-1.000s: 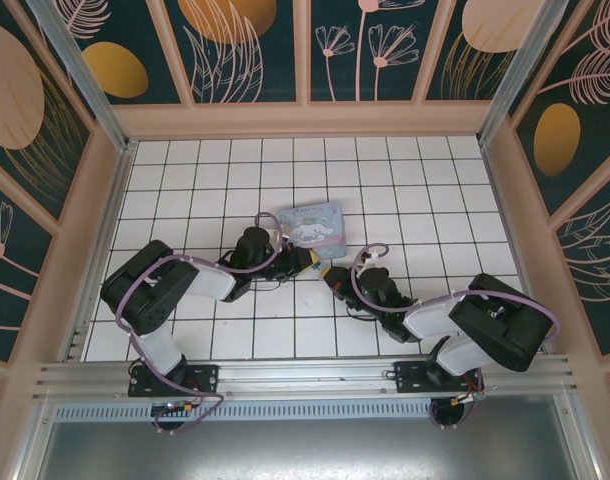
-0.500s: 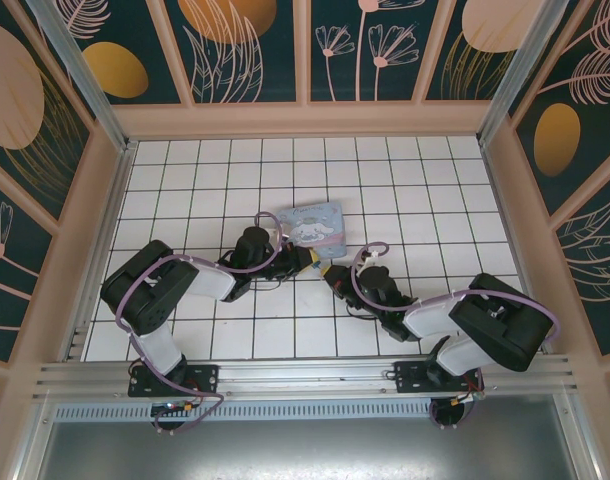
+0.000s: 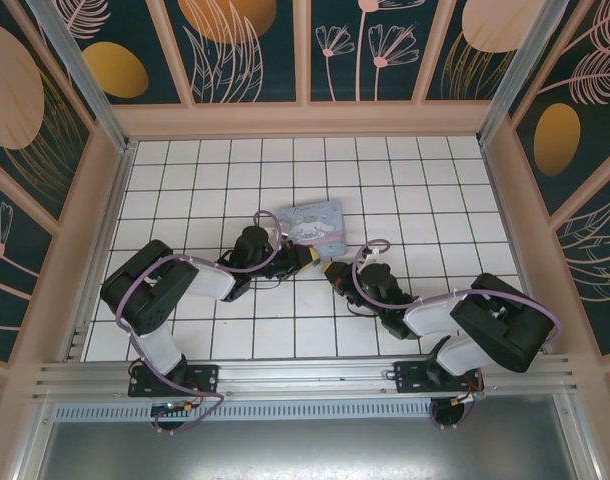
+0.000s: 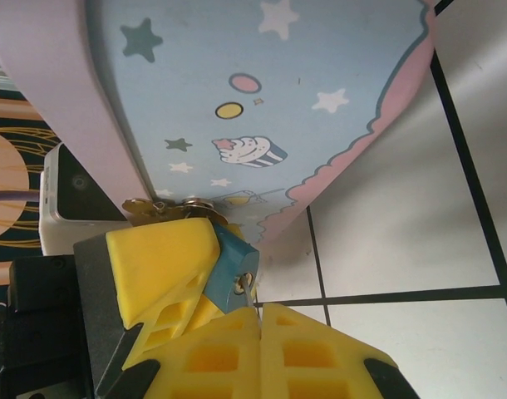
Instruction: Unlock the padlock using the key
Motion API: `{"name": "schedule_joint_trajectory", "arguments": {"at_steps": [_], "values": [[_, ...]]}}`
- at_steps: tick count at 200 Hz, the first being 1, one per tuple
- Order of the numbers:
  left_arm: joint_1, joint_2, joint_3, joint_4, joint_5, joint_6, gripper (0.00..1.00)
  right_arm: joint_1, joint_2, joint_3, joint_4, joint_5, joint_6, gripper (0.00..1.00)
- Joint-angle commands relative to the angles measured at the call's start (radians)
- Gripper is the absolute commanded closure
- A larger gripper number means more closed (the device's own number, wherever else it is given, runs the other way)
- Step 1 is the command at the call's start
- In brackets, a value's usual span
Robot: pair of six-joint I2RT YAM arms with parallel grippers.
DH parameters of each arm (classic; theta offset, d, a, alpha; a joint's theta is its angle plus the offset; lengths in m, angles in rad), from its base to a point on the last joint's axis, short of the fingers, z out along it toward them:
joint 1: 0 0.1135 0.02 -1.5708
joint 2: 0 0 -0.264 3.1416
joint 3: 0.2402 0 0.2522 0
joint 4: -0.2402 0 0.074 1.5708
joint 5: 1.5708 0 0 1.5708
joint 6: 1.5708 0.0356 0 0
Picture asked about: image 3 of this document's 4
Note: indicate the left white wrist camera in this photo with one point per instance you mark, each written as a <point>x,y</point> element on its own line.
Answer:
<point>281,235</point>

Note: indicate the aluminium mounting rail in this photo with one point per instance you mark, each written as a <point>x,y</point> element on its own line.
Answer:
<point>305,372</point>

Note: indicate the small teal padlock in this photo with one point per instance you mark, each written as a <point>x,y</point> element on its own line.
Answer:
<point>319,263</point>

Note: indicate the grey metal sheet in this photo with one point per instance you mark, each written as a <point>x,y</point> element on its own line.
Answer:
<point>305,450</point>

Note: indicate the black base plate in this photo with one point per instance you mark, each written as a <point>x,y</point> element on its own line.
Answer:
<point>205,377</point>
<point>410,375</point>

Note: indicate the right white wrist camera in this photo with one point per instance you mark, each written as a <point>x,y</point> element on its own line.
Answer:
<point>372,255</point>

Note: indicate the aluminium corner post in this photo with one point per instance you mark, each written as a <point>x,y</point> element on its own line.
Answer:
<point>85,85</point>
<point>520,75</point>

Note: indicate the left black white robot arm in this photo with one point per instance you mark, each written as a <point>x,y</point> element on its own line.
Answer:
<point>150,295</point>

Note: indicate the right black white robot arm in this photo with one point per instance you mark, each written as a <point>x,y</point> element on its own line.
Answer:
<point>505,325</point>

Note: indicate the light blue cartoon pouch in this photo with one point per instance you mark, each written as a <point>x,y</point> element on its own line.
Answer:
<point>315,225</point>

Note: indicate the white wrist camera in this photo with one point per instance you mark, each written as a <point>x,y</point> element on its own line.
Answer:
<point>372,255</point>
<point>281,235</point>

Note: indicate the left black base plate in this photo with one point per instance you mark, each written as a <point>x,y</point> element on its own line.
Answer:
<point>205,377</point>

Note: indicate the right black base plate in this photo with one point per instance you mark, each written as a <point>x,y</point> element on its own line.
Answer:
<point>410,375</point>

